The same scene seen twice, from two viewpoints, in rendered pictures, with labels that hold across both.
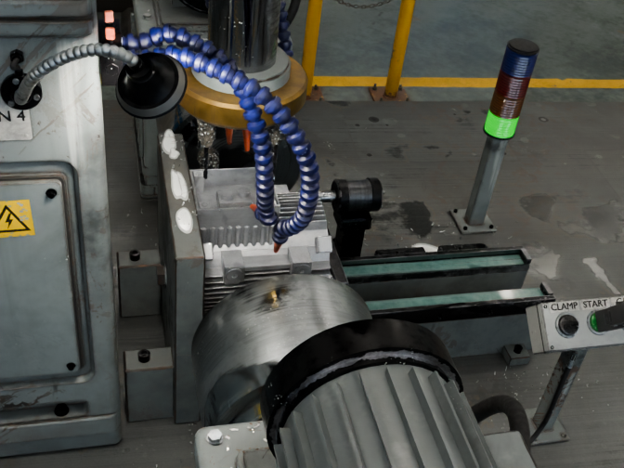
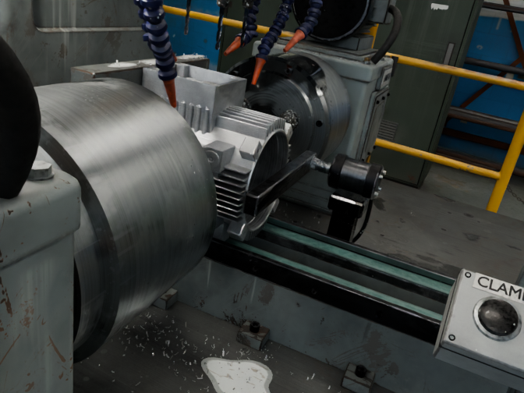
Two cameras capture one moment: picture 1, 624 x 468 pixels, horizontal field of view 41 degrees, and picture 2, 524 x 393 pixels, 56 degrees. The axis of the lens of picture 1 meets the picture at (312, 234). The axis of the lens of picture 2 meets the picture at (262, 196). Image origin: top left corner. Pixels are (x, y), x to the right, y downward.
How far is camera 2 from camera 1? 0.87 m
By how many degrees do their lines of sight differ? 35
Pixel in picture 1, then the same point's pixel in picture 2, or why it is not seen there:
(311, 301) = (106, 90)
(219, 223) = (160, 90)
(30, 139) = not seen: outside the picture
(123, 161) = not seen: hidden behind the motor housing
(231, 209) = not seen: hidden behind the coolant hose
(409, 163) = (480, 247)
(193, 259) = (84, 73)
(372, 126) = (463, 217)
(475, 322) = (426, 349)
